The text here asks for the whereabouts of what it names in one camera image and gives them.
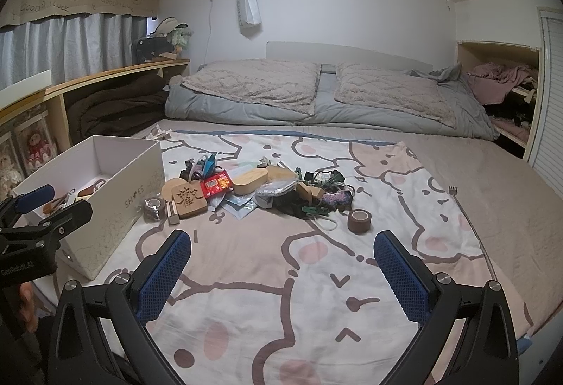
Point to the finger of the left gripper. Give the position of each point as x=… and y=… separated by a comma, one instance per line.
x=24, y=203
x=70, y=218

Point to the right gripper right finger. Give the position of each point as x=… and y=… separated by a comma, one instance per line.
x=486, y=350

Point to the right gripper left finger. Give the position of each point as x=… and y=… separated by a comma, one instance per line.
x=100, y=334

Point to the brown tape roll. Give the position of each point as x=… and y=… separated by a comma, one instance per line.
x=154, y=209
x=359, y=221

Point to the square carved wooden coaster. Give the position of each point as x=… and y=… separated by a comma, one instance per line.
x=189, y=199

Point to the person's left hand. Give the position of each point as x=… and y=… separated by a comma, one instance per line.
x=27, y=307

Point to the doll in display case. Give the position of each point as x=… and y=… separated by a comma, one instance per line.
x=35, y=142

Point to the wooden shelf unit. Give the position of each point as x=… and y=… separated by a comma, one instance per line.
x=37, y=93

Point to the white shoe box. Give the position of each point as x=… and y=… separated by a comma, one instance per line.
x=132, y=170

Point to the round wooden coaster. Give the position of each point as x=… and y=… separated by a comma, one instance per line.
x=168, y=187

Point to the brown folded blanket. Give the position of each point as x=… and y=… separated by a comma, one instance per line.
x=121, y=110

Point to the grey curtain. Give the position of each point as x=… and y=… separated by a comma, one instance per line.
x=69, y=48

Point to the red sachet packet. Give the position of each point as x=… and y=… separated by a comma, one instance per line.
x=216, y=184

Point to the cartoon bear blanket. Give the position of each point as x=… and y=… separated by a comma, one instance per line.
x=275, y=298

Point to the oval wooden box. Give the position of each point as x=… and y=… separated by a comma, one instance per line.
x=249, y=181

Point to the black bag on shelf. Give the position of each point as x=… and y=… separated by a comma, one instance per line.
x=149, y=49

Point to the grey duvet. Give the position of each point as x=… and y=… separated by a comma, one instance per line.
x=471, y=118

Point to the white cap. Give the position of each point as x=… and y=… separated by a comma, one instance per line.
x=168, y=25

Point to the right beige pillow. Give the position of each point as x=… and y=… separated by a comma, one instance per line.
x=370, y=86

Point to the beige pillow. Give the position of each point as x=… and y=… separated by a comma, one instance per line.
x=290, y=85
x=370, y=86

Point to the pink clothes pile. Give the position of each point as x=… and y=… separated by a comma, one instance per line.
x=491, y=82

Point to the right wooden cubby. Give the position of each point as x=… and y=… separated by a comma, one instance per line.
x=515, y=119

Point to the left beige pillow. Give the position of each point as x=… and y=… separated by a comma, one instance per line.
x=290, y=85

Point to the white hanging bag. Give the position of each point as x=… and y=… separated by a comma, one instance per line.
x=249, y=19

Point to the white headboard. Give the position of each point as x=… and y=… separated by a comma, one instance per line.
x=333, y=54

